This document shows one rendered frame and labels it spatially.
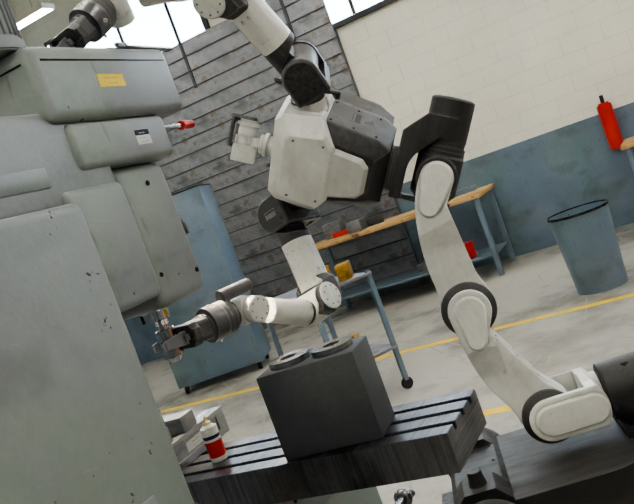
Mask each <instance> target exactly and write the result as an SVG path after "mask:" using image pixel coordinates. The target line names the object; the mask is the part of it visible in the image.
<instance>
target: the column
mask: <svg viewBox="0 0 634 504"><path fill-rule="evenodd" d="M0 504H194V501H193V498H192V496H191V493H190V491H189V488H188V485H187V483H186V480H185V478H184V475H183V472H182V470H181V467H180V465H179V462H178V459H177V457H176V454H175V452H174V449H173V446H172V444H171V441H170V439H169V436H168V434H167V431H166V428H165V426H164V423H163V421H162V418H161V415H160V413H159V410H158V408H157V405H156V402H155V400H154V397H153V395H152V392H151V389H150V387H149V384H148V382H147V379H146V376H145V374H144V371H143V369H142V366H141V363H140V361H139V358H138V356H137V353H136V350H135V348H134V345H133V343H132V340H131V337H130V335H129V332H128V330H127V327H126V325H125V322H124V319H123V317H122V314H121V312H120V309H119V306H118V304H117V301H116V299H115V296H114V293H113V291H112V288H111V286H110V283H109V280H108V278H107V275H106V273H105V270H104V267H103V265H102V262H101V260H100V257H99V254H98V252H97V249H96V247H95V244H94V241H93V239H92V236H91V234H90V231H89V228H88V226H87V223H86V221H85V218H84V216H83V213H82V211H81V209H80V208H79V207H78V206H77V205H75V204H66V205H61V206H57V207H53V208H49V209H44V210H40V211H36V212H31V213H27V214H23V215H18V216H14V217H10V218H6V219H1V220H0Z"/></svg>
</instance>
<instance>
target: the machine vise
mask: <svg viewBox="0 0 634 504"><path fill-rule="evenodd" d="M194 416H195V418H196V421H197V424H196V425H194V426H193V427H192V428H191V429H189V430H188V431H187V432H186V433H182V434H178V435H174V436H171V434H170V432H169V429H168V427H165V428H166V431H167V434H168V436H169V439H170V441H171V444H172V446H173V449H174V452H175V454H176V457H177V459H178V462H179V465H180V467H181V470H184V469H185V468H186V467H187V466H188V465H189V464H190V463H192V462H193V461H194V460H195V459H196V458H197V457H199V456H200V455H201V454H202V453H203V452H204V451H206V450H207V449H206V446H205V443H204V441H203V438H202V435H201V433H200V429H201V428H202V427H203V426H202V423H203V416H205V417H206V418H207V420H210V422H211V423H216V425H217V428H218V430H219V433H220V436H221V437H222V436H223V435H224V434H225V433H227V432H228V431H229V427H228V424H227V422H226V419H225V416H224V414H223V411H222V409H221V406H218V407H214V408H210V409H206V410H202V411H198V412H194Z"/></svg>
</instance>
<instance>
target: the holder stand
mask: <svg viewBox="0 0 634 504"><path fill-rule="evenodd" d="M268 366H269V368H268V369H267V370H266V371H264V372H263V373H262V374H261V375H260V376H259V377H258V378H257V379H256V380H257V383H258V386H259V388H260V391H261V394H262V396H263V399H264V402H265V404H266V407H267V410H268V412H269V415H270V418H271V420H272V423H273V426H274V428H275V431H276V434H277V436H278V439H279V442H280V444H281V447H282V450H283V452H284V455H285V458H286V460H287V461H291V460H295V459H299V458H303V457H307V456H311V455H315V454H319V453H323V452H327V451H331V450H335V449H339V448H344V447H348V446H352V445H356V444H360V443H364V442H368V441H372V440H376V439H380V438H383V437H384V435H385V434H386V432H387V430H388V428H389V426H390V424H391V423H392V421H393V419H394V417H395V414H394V411H393V409H392V406H391V403H390V400H389V398H388V395H387V392H386V389H385V387H384V384H383V381H382V378H381V376H380V373H379V370H378V367H377V365H376V362H375V359H374V356H373V354H372V351H371V348H370V345H369V343H368V340H367V337H366V336H365V335H364V336H360V337H357V338H354V339H352V338H351V336H343V337H339V338H336V339H333V340H330V341H327V342H325V343H322V344H320V345H318V346H316V347H315V348H313V349H312V350H311V351H309V350H308V349H299V350H295V351H292V352H289V353H286V354H284V355H282V356H279V357H277V358H275V359H273V360H272V361H271V362H269V364H268Z"/></svg>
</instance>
